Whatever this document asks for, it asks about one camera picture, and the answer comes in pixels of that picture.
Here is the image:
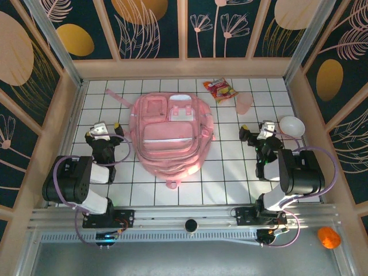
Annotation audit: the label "pink student backpack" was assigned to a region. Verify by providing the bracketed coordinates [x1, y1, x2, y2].
[105, 88, 216, 189]

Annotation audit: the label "red yellow snack bag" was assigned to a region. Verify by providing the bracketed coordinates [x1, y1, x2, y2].
[202, 79, 239, 105]

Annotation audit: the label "white bowl with orange base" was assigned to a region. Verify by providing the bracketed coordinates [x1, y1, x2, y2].
[279, 116, 305, 138]

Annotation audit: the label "pink plastic cup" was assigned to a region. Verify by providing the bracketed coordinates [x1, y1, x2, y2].
[235, 92, 254, 115]

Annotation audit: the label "black controller board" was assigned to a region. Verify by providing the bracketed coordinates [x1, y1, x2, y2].
[256, 226, 289, 247]
[94, 229, 120, 248]

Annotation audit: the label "orange ball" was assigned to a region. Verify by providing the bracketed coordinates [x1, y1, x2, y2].
[317, 226, 342, 250]

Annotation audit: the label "black round knob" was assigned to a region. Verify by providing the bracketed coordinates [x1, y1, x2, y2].
[185, 218, 200, 233]

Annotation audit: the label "grey metal sheet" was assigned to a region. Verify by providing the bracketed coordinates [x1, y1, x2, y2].
[27, 241, 350, 276]

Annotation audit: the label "aluminium floor rail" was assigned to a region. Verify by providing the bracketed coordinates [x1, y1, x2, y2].
[43, 80, 89, 209]

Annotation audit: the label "wall panel pink fern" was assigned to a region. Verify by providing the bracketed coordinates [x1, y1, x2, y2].
[327, 96, 368, 206]

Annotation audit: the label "wall panel single flower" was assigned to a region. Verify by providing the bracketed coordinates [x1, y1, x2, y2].
[0, 87, 44, 209]

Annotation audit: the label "wall panel yellow oval fern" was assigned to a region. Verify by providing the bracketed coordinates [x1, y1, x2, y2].
[300, 0, 368, 126]

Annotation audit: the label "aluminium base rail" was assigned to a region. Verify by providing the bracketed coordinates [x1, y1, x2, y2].
[28, 202, 342, 231]

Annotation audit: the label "wall panel with pink flowers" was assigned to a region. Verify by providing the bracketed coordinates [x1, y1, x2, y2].
[185, 0, 264, 60]

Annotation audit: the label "wall panel with yellow oval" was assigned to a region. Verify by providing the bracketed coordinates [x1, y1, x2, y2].
[43, 0, 121, 61]

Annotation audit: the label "wall panel cream circle gold lines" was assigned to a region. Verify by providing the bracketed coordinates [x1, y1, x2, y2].
[252, 0, 313, 59]

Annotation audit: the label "perforated metal cable tray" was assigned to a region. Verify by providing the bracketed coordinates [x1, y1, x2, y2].
[40, 229, 261, 245]

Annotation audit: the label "aluminium corner post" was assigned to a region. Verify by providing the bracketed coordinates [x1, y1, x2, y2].
[22, 0, 86, 87]
[283, 0, 344, 83]

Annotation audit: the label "wall panel orange circle leaves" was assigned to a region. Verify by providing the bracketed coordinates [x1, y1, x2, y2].
[96, 0, 181, 60]

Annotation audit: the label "large wall panel cream circle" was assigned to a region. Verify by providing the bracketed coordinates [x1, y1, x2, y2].
[0, 0, 64, 129]

